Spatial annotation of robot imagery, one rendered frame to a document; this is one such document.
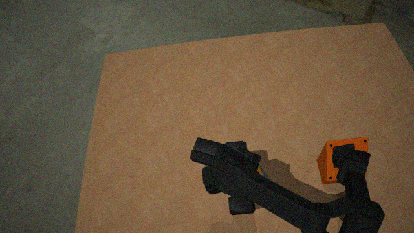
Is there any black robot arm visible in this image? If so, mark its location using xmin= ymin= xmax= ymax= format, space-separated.
xmin=190 ymin=137 xmax=385 ymax=233

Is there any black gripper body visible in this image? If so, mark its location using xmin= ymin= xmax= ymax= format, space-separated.
xmin=224 ymin=141 xmax=256 ymax=215

